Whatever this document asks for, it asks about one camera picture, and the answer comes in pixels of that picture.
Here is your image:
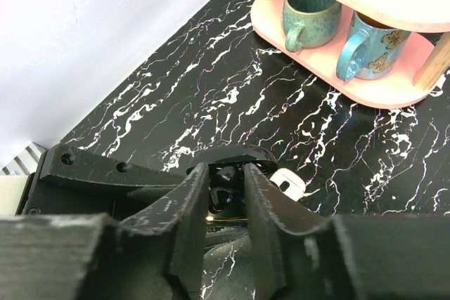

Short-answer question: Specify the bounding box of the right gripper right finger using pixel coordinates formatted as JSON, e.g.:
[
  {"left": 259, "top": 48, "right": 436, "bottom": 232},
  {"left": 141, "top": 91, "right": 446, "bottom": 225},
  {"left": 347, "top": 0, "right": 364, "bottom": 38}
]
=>
[{"left": 244, "top": 164, "right": 449, "bottom": 299}]

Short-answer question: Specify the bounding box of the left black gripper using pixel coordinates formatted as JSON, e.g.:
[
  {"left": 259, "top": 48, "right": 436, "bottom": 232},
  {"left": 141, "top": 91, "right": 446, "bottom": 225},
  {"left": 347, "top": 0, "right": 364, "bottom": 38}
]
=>
[{"left": 16, "top": 144, "right": 184, "bottom": 219}]

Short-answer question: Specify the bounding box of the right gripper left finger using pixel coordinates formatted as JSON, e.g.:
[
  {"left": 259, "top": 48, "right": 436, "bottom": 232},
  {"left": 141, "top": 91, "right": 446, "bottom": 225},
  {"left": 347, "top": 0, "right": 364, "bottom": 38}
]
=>
[{"left": 1, "top": 164, "right": 209, "bottom": 299}]

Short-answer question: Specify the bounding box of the beige earbud charging case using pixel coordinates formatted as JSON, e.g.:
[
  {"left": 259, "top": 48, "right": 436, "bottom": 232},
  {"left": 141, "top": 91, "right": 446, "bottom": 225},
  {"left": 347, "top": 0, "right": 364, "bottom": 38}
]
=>
[{"left": 269, "top": 168, "right": 306, "bottom": 202}]

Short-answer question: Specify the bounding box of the black earbud charging case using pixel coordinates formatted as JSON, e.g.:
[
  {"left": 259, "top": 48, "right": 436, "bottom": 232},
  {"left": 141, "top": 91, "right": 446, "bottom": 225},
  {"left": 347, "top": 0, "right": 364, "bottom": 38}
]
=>
[{"left": 186, "top": 144, "right": 278, "bottom": 223}]

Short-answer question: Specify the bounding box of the blue butterfly mug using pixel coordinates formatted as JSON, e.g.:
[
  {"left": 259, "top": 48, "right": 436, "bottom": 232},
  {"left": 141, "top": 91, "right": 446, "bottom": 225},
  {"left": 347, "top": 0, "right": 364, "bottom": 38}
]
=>
[{"left": 336, "top": 11, "right": 411, "bottom": 81}]

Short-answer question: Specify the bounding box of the green ceramic mug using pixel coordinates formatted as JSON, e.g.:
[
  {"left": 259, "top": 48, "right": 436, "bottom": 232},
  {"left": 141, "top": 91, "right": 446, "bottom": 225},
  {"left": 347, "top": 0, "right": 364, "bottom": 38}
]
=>
[{"left": 282, "top": 0, "right": 342, "bottom": 53}]

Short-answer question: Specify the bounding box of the pink three-tier wooden shelf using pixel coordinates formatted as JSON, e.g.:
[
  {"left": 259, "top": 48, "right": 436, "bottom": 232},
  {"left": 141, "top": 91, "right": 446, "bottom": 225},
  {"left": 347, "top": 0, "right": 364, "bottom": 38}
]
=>
[{"left": 250, "top": 0, "right": 449, "bottom": 109}]

